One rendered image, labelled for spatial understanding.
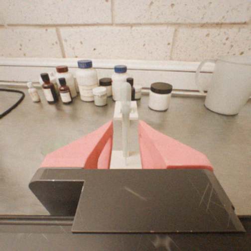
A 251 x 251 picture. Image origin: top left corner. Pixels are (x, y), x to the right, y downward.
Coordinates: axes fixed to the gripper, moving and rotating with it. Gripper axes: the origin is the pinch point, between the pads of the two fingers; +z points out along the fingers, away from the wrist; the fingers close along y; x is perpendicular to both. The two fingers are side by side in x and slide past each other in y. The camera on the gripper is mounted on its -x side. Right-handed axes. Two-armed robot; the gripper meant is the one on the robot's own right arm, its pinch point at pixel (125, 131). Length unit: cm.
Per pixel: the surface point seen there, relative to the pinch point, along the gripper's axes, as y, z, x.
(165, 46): -14.5, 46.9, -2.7
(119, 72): 2.1, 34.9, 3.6
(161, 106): -11.2, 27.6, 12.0
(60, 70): 22.3, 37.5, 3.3
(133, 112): -1.0, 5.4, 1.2
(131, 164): -1.1, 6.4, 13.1
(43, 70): 36, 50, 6
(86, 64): 12.5, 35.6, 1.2
